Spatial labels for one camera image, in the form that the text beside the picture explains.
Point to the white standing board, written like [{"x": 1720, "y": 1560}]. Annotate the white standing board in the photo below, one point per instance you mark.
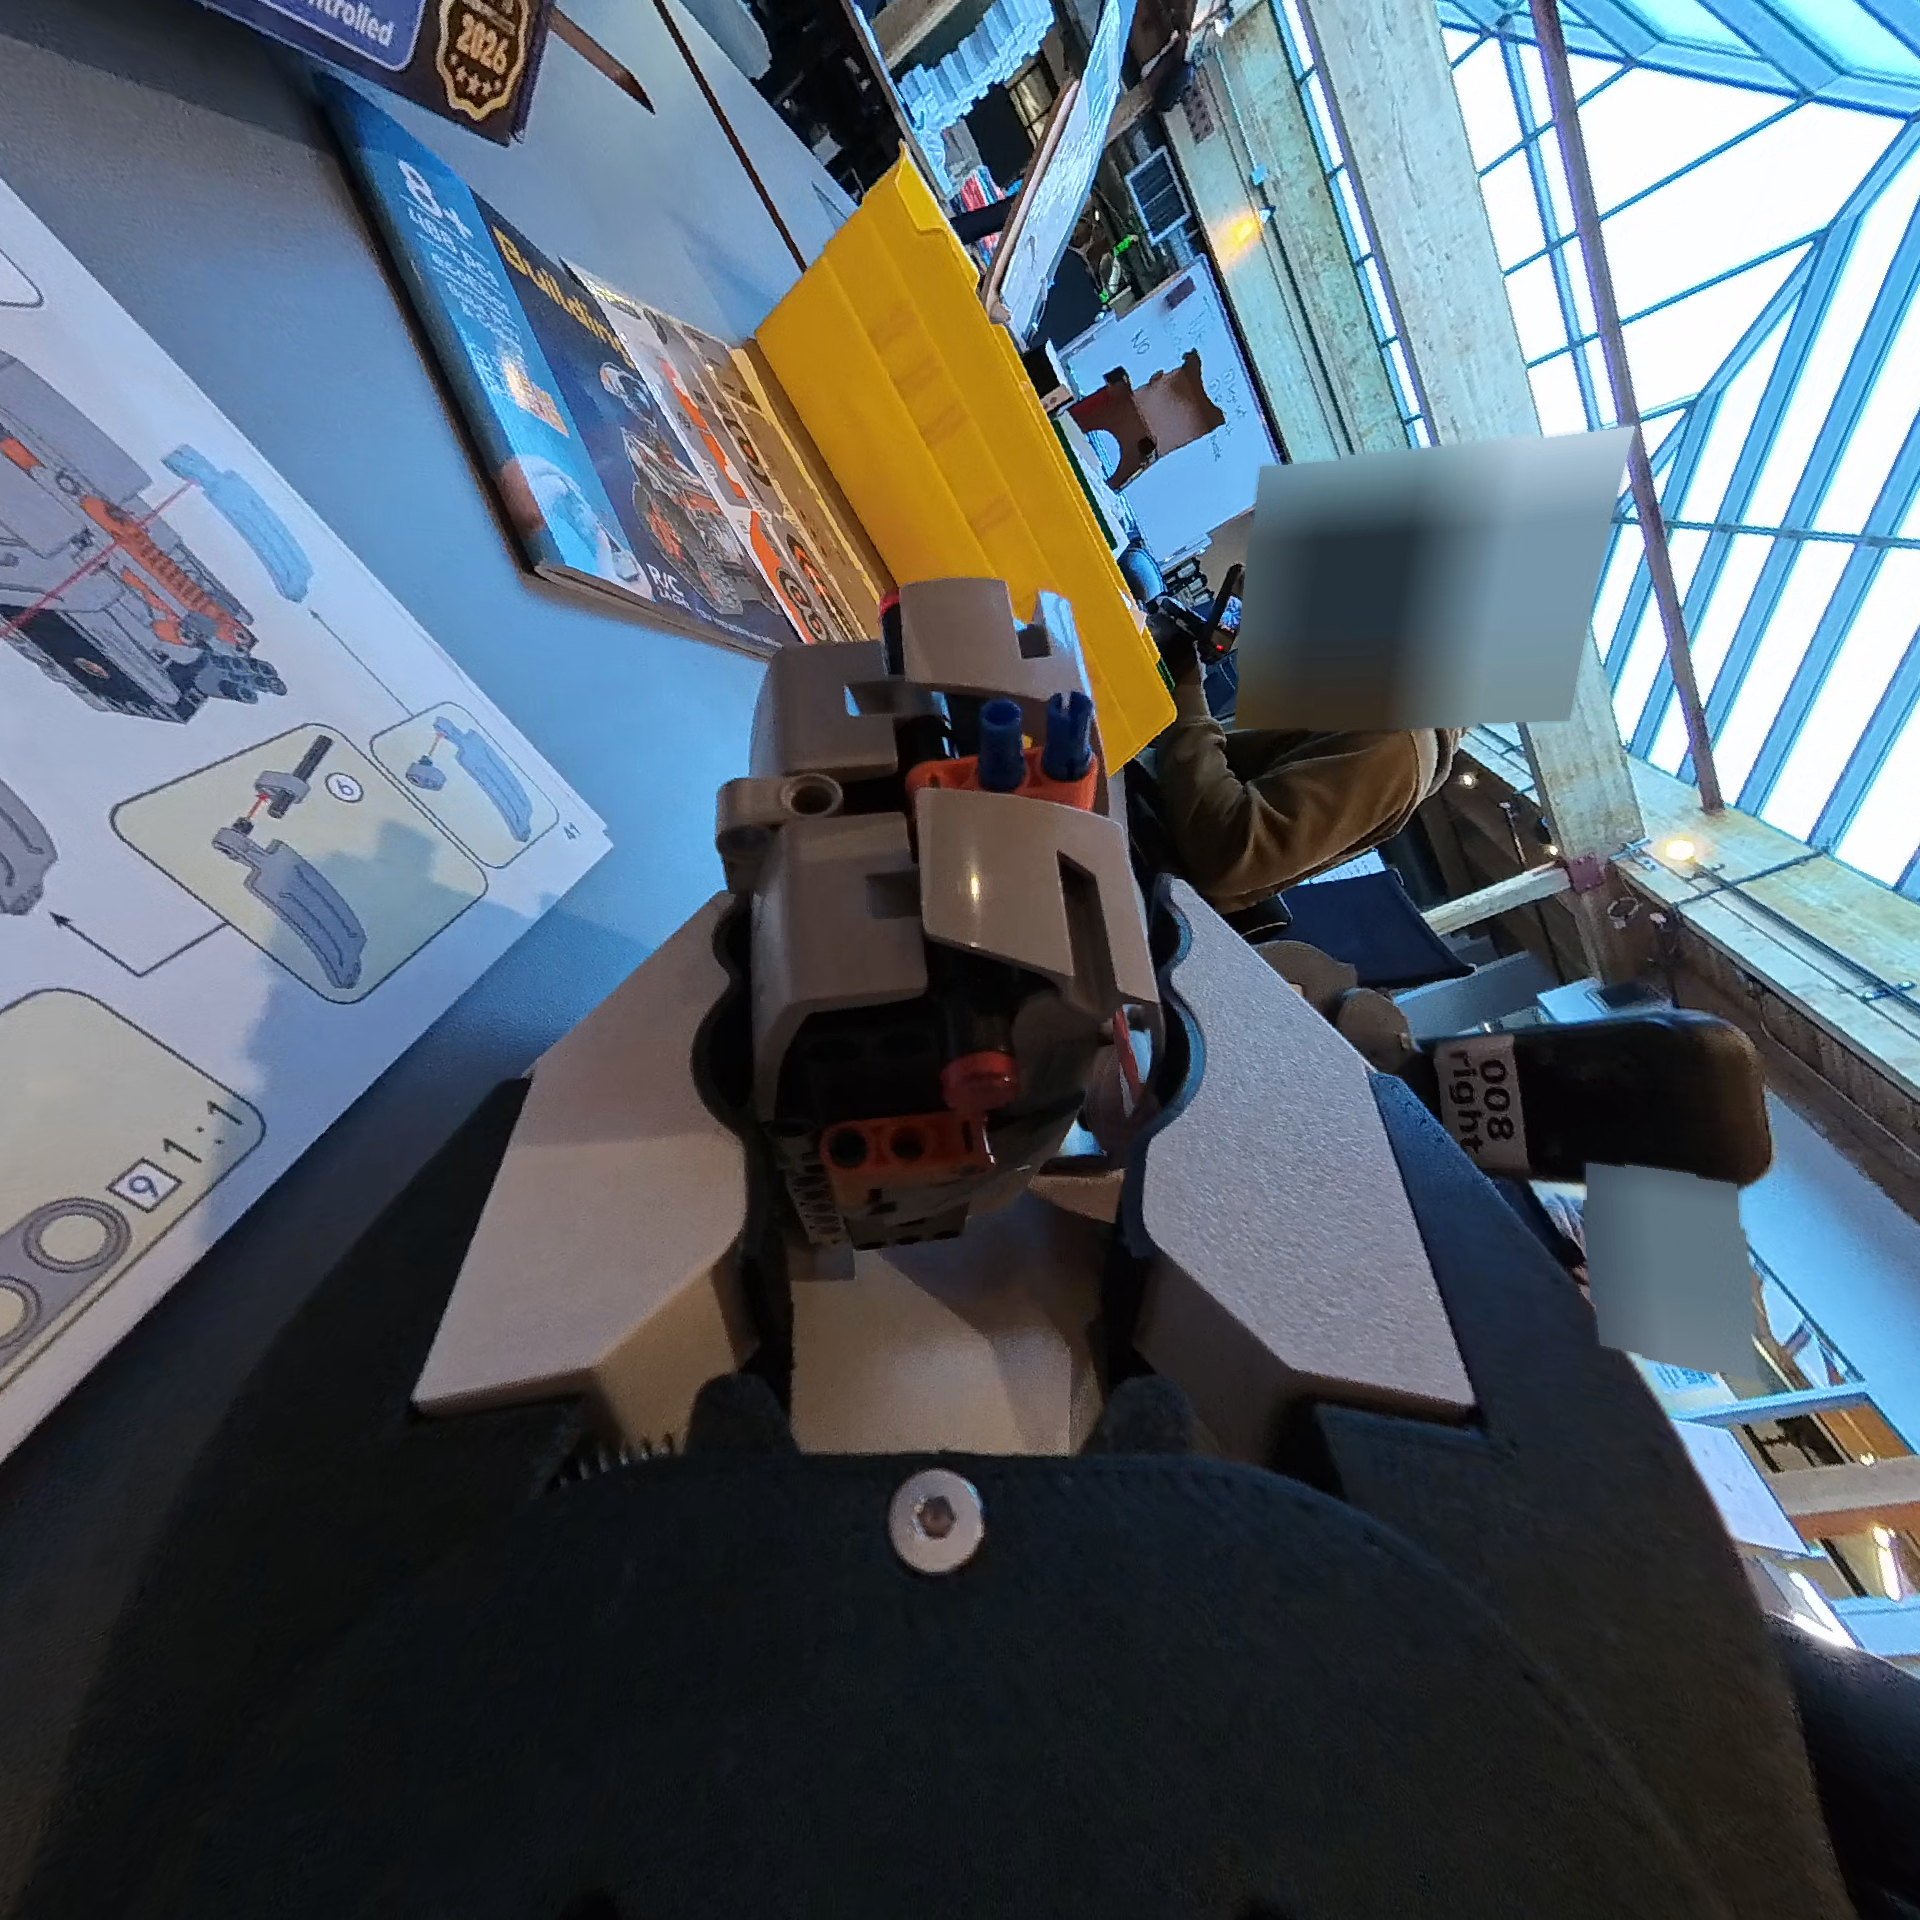
[{"x": 1066, "y": 151}]

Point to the blue robot kit box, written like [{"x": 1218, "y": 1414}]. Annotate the blue robot kit box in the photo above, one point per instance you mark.
[{"x": 420, "y": 45}]

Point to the robot sticker sheet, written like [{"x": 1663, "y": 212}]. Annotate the robot sticker sheet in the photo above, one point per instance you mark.
[{"x": 736, "y": 450}]

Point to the dark office chair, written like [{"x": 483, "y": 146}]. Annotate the dark office chair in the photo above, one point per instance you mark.
[{"x": 1381, "y": 929}]

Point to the open instruction manual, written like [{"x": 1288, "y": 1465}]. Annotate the open instruction manual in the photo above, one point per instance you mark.
[{"x": 213, "y": 840}]

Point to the yellow plastic bin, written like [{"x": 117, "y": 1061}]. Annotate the yellow plastic bin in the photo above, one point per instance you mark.
[{"x": 931, "y": 420}]

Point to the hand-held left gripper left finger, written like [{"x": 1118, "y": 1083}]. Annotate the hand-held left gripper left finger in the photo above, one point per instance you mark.
[{"x": 586, "y": 1202}]

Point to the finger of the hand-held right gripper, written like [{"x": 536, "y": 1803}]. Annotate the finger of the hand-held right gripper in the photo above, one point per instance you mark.
[{"x": 1338, "y": 1005}]

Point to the grey desk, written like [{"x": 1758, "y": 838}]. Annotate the grey desk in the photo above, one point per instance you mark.
[{"x": 586, "y": 721}]

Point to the grey building block robot body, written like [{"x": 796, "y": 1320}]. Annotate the grey building block robot body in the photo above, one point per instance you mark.
[{"x": 900, "y": 900}]

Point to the brown cardboard cutout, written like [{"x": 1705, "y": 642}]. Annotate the brown cardboard cutout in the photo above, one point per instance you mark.
[{"x": 1142, "y": 420}]

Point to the blue instruction booklet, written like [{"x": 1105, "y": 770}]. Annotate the blue instruction booklet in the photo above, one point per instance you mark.
[{"x": 497, "y": 360}]

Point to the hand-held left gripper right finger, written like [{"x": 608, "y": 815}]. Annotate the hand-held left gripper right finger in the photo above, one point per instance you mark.
[{"x": 1291, "y": 1230}]

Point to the whiteboard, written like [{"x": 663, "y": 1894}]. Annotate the whiteboard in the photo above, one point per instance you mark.
[{"x": 1188, "y": 314}]

